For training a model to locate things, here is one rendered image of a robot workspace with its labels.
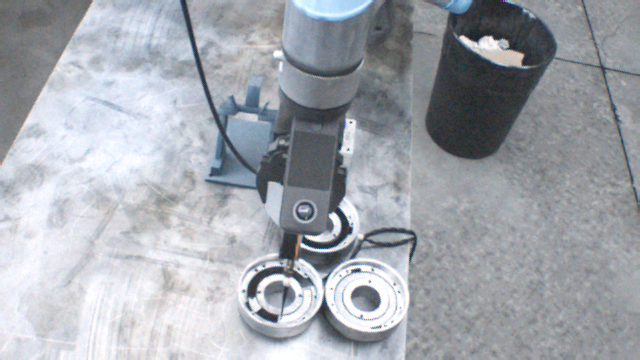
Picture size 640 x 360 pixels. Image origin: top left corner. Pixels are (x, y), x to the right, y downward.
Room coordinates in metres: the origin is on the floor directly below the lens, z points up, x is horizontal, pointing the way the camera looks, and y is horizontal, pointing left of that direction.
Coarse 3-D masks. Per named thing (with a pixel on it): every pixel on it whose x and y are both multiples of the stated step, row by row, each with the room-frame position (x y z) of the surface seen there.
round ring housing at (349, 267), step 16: (336, 272) 0.47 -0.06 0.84; (352, 272) 0.48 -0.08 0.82; (368, 272) 0.48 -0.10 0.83; (384, 272) 0.48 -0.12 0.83; (352, 288) 0.45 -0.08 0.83; (368, 288) 0.46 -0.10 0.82; (400, 288) 0.46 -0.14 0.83; (352, 304) 0.43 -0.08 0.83; (384, 304) 0.44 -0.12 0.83; (400, 304) 0.44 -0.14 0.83; (336, 320) 0.40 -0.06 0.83; (400, 320) 0.41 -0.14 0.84; (352, 336) 0.39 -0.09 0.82; (368, 336) 0.39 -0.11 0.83; (384, 336) 0.40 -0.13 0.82
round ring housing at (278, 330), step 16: (272, 256) 0.47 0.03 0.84; (256, 272) 0.45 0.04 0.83; (304, 272) 0.46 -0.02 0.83; (240, 288) 0.42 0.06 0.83; (272, 288) 0.44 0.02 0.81; (320, 288) 0.44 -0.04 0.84; (240, 304) 0.40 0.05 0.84; (320, 304) 0.42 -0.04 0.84; (256, 320) 0.38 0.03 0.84; (304, 320) 0.39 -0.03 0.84; (272, 336) 0.37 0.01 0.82; (288, 336) 0.38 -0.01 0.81
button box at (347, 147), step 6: (348, 120) 0.73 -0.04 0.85; (354, 120) 0.73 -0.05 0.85; (348, 126) 0.72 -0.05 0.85; (354, 126) 0.72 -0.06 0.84; (348, 132) 0.71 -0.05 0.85; (348, 138) 0.69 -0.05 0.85; (348, 144) 0.68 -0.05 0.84; (342, 150) 0.67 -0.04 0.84; (348, 150) 0.67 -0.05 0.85; (348, 156) 0.67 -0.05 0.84; (348, 162) 0.67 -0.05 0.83; (348, 168) 0.67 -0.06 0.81
